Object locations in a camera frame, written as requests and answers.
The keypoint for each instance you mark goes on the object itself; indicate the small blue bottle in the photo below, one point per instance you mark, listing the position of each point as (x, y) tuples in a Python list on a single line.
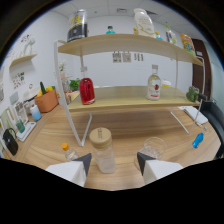
[(158, 36)]

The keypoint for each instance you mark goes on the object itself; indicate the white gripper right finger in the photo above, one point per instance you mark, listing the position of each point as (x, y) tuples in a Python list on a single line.
[(160, 170)]

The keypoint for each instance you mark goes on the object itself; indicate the white kitchen scale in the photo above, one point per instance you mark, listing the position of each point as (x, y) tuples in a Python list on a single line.
[(26, 131)]

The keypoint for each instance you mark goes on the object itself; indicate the clear bottle green cap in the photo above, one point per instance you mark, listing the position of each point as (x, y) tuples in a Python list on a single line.
[(170, 35)]

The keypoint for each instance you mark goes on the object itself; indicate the red topped wall poster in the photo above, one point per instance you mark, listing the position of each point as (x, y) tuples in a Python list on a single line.
[(126, 57)]

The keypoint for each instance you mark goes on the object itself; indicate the small clear bottle orange cap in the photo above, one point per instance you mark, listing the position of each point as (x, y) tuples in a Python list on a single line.
[(70, 155)]

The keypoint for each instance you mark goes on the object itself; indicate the glass jar of limes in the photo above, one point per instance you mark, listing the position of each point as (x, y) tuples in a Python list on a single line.
[(192, 94)]

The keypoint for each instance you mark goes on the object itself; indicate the small flower vase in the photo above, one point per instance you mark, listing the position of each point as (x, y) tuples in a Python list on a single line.
[(62, 68)]

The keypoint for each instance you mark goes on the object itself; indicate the black kettle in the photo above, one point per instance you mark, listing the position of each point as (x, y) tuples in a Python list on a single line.
[(10, 143)]

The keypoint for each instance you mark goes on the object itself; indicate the green potted plant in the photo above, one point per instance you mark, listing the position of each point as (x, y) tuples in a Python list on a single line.
[(74, 84)]

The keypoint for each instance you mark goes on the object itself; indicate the orange basket with fruit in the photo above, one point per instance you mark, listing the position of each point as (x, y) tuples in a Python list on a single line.
[(46, 100)]

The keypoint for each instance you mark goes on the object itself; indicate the blue liquid bottle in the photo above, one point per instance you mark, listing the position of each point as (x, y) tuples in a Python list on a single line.
[(198, 140)]

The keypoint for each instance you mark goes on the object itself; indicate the multicolour wall poster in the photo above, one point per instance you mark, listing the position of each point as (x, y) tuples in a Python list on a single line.
[(138, 56)]

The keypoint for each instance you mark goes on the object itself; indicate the green cup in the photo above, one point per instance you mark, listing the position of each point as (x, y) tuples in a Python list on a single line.
[(20, 126)]

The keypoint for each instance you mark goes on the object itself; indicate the two-tier wooden shelf rack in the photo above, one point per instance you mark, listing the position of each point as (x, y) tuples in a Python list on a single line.
[(133, 95)]

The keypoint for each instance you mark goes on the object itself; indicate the white cooking pot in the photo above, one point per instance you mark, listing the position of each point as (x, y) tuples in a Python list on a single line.
[(31, 95)]

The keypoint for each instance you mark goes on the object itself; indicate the flower sticker sheet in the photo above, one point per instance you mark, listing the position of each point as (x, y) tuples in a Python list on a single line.
[(18, 80)]

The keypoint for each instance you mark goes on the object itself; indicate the black yellow tin canister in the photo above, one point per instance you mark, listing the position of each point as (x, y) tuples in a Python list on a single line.
[(77, 28)]

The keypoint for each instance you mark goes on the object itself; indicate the small teal bottle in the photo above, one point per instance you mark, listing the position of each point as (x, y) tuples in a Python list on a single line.
[(110, 31)]

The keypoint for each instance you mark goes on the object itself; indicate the pale green pitcher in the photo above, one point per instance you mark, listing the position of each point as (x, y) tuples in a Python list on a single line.
[(6, 121)]

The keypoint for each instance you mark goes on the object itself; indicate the yellow green snack bag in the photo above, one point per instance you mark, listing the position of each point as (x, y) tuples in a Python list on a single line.
[(187, 44)]

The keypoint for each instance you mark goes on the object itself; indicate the blue topped wall poster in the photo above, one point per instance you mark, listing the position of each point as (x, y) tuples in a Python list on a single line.
[(117, 57)]

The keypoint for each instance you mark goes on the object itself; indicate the red liquid glass bottle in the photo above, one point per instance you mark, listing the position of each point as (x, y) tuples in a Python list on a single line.
[(87, 91)]

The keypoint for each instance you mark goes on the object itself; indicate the white jar blue base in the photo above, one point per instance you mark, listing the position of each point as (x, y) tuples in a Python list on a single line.
[(35, 114)]

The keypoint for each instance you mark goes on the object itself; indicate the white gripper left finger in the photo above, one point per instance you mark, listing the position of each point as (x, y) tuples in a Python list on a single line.
[(66, 170)]

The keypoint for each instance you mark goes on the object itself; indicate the brown door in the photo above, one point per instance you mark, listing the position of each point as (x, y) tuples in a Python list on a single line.
[(200, 70)]

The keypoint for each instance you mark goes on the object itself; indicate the wooden wall shelf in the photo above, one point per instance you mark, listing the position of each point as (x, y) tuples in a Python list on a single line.
[(23, 60)]

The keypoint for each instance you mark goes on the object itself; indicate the white tub yellow label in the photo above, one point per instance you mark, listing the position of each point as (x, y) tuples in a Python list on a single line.
[(166, 83)]

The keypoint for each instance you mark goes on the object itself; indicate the white cloth pouch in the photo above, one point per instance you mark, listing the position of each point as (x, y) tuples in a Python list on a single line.
[(194, 115)]

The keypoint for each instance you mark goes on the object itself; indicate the white figurine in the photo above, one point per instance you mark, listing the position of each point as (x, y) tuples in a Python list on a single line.
[(28, 41)]

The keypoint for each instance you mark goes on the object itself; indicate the clear glass with ice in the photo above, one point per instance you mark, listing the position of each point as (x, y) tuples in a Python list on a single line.
[(155, 146)]

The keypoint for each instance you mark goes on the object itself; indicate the clear bottle red label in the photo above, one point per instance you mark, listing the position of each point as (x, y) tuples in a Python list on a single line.
[(154, 88)]

